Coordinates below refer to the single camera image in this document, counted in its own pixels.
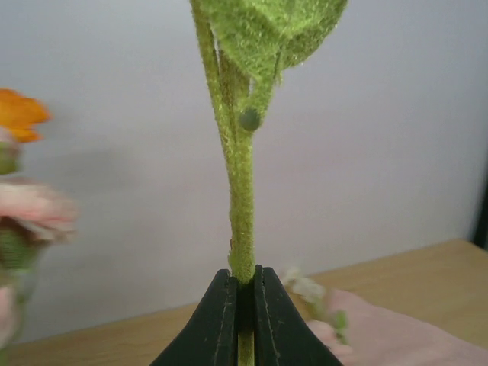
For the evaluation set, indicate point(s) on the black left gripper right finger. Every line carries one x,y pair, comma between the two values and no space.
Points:
282,338

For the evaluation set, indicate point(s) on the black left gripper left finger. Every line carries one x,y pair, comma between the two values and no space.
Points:
209,338

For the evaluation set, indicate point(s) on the pink wrapping paper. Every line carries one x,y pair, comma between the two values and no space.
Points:
377,337

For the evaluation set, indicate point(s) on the pink carnation stem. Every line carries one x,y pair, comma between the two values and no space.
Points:
33,217

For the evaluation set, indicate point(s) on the pale peach poppy stem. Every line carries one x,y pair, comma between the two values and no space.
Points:
245,46

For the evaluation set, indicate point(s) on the orange poppy stem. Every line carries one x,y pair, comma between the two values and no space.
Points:
20,114

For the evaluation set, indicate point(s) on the white blossom fuzzy stem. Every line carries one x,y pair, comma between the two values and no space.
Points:
316,301

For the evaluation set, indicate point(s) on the right black frame post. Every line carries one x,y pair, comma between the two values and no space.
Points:
479,235

